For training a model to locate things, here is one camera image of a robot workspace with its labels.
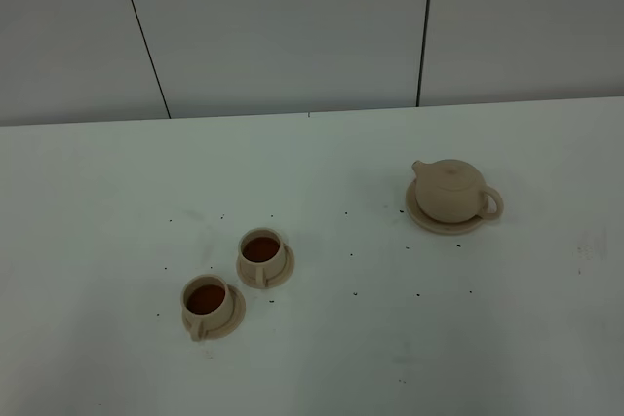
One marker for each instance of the brown teapot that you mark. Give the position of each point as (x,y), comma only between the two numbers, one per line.
(453,191)

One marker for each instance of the brown teapot saucer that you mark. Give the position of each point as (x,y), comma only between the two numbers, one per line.
(420,218)

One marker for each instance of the rear cup saucer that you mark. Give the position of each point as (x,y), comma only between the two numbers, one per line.
(268,274)

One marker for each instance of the cup saucer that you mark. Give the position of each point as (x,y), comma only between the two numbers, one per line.
(268,274)
(239,313)

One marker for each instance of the rear brown teacup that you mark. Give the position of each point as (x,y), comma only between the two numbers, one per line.
(261,245)

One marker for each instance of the brown teacup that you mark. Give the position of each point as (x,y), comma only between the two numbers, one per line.
(207,306)
(261,245)

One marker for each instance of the front cup saucer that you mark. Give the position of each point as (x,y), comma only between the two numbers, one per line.
(239,313)

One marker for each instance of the front brown teacup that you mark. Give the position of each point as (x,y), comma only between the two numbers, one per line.
(207,306)

